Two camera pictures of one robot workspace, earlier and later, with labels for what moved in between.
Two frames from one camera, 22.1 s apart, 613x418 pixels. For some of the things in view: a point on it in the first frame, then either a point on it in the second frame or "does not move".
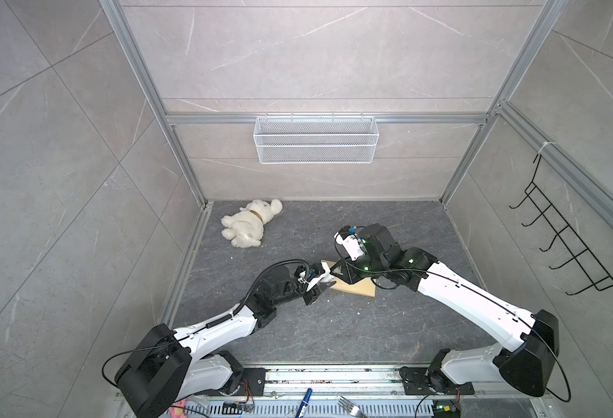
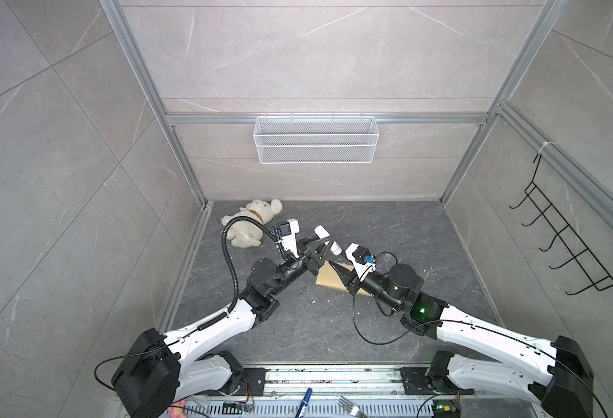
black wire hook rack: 600,278 does not move
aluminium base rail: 379,390 does not move
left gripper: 313,294 -> 309,261
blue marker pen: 304,403 does not move
